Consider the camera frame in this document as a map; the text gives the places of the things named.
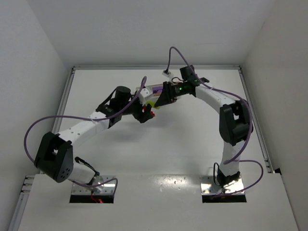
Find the purple lego piece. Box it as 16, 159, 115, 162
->
152, 86, 163, 96

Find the green red purple lego stack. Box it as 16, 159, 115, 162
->
143, 101, 160, 117

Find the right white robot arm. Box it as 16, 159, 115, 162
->
155, 66, 253, 187

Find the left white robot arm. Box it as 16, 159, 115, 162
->
34, 86, 157, 186

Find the white three-compartment tray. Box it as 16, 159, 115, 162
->
138, 84, 163, 104

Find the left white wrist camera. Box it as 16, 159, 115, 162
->
138, 88, 153, 105

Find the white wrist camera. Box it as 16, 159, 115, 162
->
162, 70, 174, 82
138, 88, 153, 105

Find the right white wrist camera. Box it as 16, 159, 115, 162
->
162, 70, 174, 82

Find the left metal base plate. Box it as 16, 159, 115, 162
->
71, 176, 118, 196

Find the metal base plate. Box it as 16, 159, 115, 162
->
71, 176, 118, 196
200, 175, 245, 196

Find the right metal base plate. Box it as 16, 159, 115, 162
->
200, 175, 245, 196

